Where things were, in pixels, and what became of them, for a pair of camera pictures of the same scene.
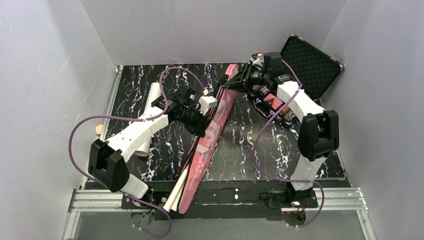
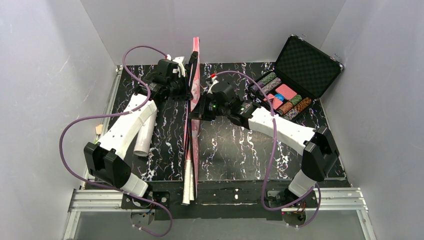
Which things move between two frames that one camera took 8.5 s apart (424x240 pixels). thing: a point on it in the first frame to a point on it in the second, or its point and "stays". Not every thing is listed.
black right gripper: x=247 y=75 to x=201 y=108
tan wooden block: x=99 y=129 stays
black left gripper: x=191 y=117 to x=187 y=81
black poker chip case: x=316 y=68 stays
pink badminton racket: x=173 y=204 to x=188 y=193
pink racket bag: x=224 y=102 to x=192 y=118
